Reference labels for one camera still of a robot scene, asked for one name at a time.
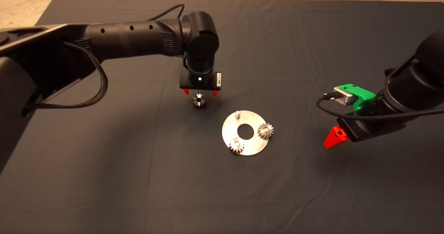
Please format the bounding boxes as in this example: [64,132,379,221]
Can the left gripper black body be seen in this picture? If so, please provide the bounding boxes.
[179,70,222,91]

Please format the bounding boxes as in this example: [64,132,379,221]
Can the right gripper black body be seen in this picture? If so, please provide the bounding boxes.
[337,115,406,143]

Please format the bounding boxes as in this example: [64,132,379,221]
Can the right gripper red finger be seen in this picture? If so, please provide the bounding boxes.
[323,125,349,149]

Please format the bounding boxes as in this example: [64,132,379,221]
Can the small steel planetary gear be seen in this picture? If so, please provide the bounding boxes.
[192,93,207,110]
[257,123,274,140]
[229,137,246,155]

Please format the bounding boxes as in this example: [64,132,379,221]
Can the round metal carrier plate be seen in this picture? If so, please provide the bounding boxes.
[222,110,270,156]

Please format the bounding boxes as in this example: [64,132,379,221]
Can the long black braided sleeve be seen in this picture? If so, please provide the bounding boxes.
[24,41,109,109]

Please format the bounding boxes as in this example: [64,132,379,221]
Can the dark grey table cloth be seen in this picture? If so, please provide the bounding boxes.
[0,0,444,234]

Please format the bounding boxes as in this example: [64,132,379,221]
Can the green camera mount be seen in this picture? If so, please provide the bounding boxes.
[338,83,376,111]

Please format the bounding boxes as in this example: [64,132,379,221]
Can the black camera cable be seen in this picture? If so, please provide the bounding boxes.
[316,92,444,121]
[148,3,186,21]

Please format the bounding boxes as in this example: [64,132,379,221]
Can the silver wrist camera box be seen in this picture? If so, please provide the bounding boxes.
[333,86,355,105]

